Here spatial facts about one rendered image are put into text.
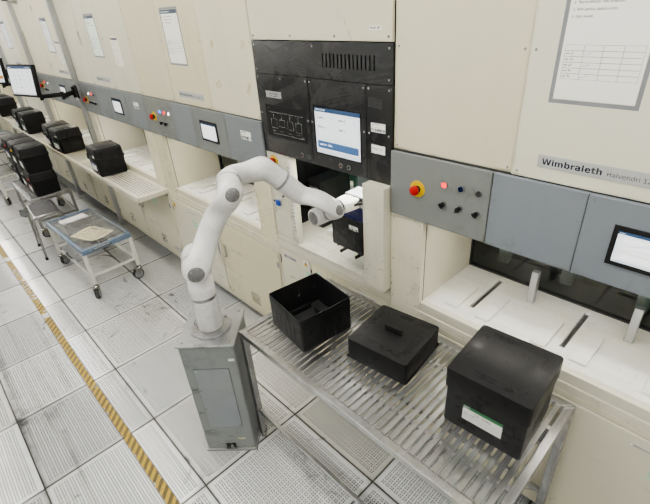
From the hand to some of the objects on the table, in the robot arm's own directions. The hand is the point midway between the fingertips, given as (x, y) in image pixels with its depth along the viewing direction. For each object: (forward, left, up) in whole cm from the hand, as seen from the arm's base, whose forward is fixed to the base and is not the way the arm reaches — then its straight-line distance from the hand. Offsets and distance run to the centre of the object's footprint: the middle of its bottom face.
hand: (360, 196), depth 216 cm
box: (+43, -91, -49) cm, 112 cm away
